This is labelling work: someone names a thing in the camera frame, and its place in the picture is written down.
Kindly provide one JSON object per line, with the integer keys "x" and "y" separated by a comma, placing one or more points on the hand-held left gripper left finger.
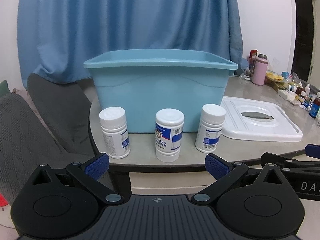
{"x": 97, "y": 165}

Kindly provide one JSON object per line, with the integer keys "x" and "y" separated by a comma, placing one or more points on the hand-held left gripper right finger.
{"x": 217, "y": 166}

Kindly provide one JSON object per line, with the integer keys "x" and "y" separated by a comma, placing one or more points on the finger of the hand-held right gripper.
{"x": 314, "y": 151}
{"x": 287, "y": 160}

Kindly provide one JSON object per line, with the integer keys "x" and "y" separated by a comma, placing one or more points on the white medicine bottle plain label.
{"x": 113, "y": 135}

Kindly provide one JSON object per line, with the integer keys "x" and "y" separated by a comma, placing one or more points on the white medicine bottle blue-edged label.
{"x": 210, "y": 130}

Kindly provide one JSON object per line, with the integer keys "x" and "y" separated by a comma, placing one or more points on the white plastic bin lid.
{"x": 250, "y": 127}

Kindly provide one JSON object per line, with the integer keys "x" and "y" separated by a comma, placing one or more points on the white medicine bottle blue-striped label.
{"x": 168, "y": 137}

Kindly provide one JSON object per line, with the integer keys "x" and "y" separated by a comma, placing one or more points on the light blue plastic storage bin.
{"x": 160, "y": 90}

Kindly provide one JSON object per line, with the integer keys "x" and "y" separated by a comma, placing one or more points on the group of small medicine bottles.
{"x": 303, "y": 97}

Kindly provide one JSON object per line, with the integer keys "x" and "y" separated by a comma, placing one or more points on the dark grey sofa cushion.
{"x": 57, "y": 110}

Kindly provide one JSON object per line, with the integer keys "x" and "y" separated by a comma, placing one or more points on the grey knitted blanket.
{"x": 22, "y": 142}

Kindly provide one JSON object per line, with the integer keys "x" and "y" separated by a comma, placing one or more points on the small blue-capped jar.
{"x": 285, "y": 75}

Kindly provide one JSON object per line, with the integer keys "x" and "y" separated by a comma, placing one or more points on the pink thermos bottle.
{"x": 260, "y": 71}

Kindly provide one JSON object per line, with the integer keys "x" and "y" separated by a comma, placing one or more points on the small red item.
{"x": 4, "y": 201}

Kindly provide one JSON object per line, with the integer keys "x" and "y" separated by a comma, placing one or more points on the red box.
{"x": 253, "y": 56}

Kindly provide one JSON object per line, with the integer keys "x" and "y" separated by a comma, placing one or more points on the dark door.
{"x": 303, "y": 30}

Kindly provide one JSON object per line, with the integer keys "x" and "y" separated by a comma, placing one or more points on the green cushion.
{"x": 3, "y": 86}

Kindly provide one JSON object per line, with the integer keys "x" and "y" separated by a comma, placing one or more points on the blue curtain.
{"x": 125, "y": 17}

